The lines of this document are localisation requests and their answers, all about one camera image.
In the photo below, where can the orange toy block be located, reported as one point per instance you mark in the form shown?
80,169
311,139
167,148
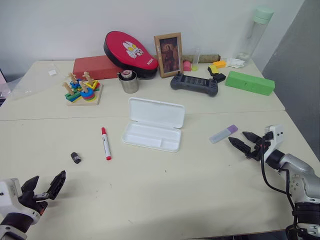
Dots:
219,64

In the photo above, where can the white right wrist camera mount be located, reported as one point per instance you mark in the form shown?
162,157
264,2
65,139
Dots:
276,136

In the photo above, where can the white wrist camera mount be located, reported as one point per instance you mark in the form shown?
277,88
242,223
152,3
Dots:
276,136
8,197

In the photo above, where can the yellow-green toy piece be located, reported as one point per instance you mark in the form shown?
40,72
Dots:
194,67

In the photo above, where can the red black punching pad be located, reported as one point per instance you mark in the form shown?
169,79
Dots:
125,50

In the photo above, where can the white plastic pencil case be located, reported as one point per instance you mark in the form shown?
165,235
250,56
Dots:
152,125

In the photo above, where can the grey handheld game controller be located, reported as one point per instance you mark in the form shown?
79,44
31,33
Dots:
193,83

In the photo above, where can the stainless steel cup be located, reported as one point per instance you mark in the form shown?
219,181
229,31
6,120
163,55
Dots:
129,85

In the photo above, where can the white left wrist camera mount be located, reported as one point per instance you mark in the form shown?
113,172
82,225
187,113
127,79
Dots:
8,197

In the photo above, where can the pink toy piece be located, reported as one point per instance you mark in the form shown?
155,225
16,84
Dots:
187,67

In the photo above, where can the clear plastic stand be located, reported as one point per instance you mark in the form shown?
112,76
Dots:
196,56

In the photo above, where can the wooden picture frame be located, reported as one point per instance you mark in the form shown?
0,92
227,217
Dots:
170,53

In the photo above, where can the crumpled white tissue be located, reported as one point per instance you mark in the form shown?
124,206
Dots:
235,62

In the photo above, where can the small black cap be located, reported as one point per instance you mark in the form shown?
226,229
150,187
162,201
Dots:
76,158

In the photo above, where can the yellow black toy piece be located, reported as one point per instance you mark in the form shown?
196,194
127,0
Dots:
213,70

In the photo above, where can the clear bottle green lid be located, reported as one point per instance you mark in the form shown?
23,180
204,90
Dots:
255,35

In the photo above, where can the small white paper label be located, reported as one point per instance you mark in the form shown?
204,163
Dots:
52,72

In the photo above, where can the red white marker pen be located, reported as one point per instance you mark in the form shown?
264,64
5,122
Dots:
106,143

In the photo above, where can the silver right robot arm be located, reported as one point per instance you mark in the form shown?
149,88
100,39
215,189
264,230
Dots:
297,172

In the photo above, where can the green rectangular block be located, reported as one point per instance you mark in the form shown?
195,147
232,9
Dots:
250,83

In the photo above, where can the red rectangular block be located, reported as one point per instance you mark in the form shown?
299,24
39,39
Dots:
92,66

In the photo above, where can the brown rolled scroll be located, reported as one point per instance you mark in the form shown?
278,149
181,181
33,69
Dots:
208,57

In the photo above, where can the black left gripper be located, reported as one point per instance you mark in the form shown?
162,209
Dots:
32,201

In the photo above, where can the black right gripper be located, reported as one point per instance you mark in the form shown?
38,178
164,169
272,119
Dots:
260,150

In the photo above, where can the colourful wooden stacking toy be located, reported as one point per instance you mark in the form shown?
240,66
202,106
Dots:
83,93

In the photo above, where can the purple clear lead box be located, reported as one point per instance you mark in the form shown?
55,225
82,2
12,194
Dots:
222,134

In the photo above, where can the clear plastic bag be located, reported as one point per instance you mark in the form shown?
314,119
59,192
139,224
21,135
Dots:
30,82

